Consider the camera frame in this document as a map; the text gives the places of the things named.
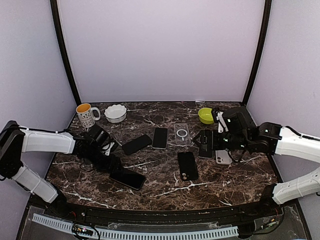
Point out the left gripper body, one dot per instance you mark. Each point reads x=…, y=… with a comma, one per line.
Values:
x=104, y=165

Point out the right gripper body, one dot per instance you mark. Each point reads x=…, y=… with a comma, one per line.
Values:
x=220, y=144

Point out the white silicone phone case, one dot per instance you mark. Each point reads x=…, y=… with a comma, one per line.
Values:
x=222, y=157

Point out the clear magsafe phone case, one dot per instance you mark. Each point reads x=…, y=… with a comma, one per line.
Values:
x=182, y=134

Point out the black phone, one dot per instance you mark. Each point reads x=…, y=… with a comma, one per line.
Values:
x=136, y=144
x=128, y=178

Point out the black silicone phone case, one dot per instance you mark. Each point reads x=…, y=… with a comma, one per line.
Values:
x=187, y=166

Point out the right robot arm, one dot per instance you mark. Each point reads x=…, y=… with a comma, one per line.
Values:
x=237, y=131

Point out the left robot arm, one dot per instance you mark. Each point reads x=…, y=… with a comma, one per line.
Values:
x=16, y=140

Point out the green bowl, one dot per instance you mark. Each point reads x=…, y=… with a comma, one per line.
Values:
x=205, y=116

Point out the white scalloped bowl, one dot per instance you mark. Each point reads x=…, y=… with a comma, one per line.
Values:
x=116, y=113

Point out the patterned mug yellow inside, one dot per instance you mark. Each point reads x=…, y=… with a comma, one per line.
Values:
x=88, y=115

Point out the small circuit board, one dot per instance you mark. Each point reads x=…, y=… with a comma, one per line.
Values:
x=81, y=231

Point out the white slotted cable duct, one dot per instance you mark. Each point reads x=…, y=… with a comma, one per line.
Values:
x=100, y=233

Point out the black front table rail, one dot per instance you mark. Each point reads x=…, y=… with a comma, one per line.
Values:
x=234, y=215

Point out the right black frame post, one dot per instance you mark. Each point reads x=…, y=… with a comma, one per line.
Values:
x=259, y=51

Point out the black frame post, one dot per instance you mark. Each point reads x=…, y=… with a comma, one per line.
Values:
x=63, y=51
x=259, y=51

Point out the left black frame post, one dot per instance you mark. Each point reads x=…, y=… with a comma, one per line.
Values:
x=63, y=51

